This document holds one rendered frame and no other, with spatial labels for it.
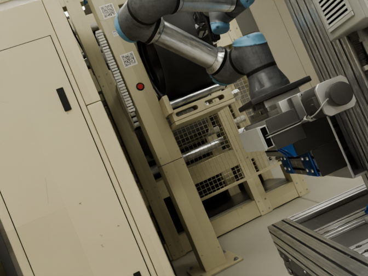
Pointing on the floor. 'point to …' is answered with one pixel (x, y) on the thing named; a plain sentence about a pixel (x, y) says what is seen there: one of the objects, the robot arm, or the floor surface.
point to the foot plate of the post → (231, 259)
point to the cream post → (162, 145)
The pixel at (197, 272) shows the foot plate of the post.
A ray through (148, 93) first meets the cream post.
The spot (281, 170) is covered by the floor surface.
